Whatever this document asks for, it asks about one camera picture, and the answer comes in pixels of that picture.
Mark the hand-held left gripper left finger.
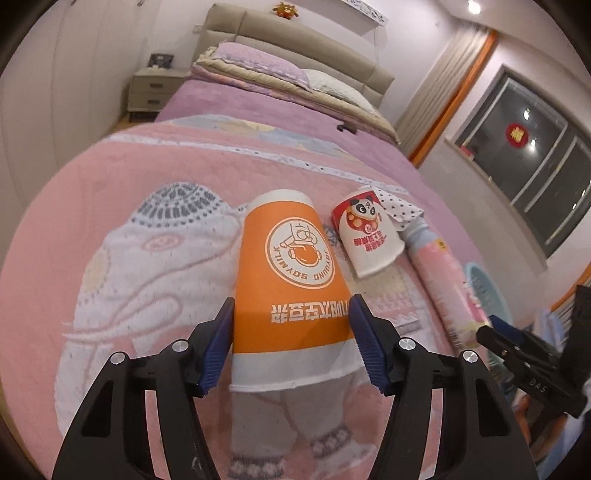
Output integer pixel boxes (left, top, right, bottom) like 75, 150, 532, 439
52, 296, 236, 480

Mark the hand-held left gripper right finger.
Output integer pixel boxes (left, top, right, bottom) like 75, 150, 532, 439
348, 294, 541, 480

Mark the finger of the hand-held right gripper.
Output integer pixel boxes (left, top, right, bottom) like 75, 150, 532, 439
488, 315, 536, 344
475, 325, 527, 370

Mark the light blue plastic basket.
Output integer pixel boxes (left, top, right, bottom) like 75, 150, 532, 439
463, 262, 532, 402

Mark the orange paper cup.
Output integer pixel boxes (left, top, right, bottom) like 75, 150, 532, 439
229, 189, 362, 393

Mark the pastel labelled plastic bottle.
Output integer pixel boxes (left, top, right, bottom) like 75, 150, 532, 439
401, 218, 497, 356

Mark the red panda paper cup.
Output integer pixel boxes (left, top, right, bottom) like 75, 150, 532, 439
331, 187, 406, 278

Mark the white polka dot cloth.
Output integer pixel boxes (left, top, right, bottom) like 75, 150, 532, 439
374, 187, 424, 232

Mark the dark framed window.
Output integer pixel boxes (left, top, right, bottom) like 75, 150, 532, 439
455, 65, 591, 278

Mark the pink elephant blanket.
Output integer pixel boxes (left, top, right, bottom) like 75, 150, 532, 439
0, 115, 476, 480

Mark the orange curtain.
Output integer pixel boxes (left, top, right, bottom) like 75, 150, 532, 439
411, 30, 499, 167

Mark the purple bedspread bed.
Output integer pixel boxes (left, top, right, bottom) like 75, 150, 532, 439
154, 78, 416, 195

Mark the beige curtain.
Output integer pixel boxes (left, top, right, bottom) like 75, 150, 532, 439
394, 25, 490, 153

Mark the pale floral pillow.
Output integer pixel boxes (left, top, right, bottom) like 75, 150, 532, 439
300, 69, 379, 116

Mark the folded beige quilt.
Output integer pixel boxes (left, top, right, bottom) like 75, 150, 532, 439
191, 46, 402, 144

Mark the grey nightstand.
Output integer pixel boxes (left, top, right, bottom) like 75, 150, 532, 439
127, 67, 191, 121

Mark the purple pillow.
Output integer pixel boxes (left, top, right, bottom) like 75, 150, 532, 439
215, 41, 308, 88

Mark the beige upholstered headboard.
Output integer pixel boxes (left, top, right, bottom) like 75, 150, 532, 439
191, 2, 395, 109

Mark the white wardrobe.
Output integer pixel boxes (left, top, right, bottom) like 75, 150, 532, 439
0, 0, 153, 217

